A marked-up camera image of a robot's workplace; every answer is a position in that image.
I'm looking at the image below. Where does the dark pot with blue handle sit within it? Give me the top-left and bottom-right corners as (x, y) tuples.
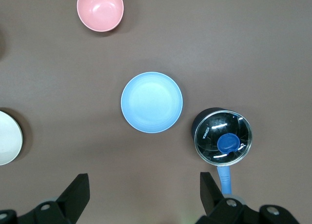
(191, 107), (254, 196)

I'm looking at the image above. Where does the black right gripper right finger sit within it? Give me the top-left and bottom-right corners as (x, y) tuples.
(196, 172), (301, 224)

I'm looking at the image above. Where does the small pink bowl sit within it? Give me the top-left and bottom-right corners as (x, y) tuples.
(77, 0), (124, 32)

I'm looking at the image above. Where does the cream plate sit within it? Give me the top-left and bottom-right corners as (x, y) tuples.
(0, 110), (24, 166)

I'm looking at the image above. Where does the glass lid with blue knob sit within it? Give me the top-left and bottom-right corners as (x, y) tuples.
(195, 111), (254, 166)

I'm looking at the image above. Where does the blue bowl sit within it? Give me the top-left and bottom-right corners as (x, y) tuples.
(120, 72), (184, 134)

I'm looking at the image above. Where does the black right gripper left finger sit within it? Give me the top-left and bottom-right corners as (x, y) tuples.
(17, 173), (90, 224)

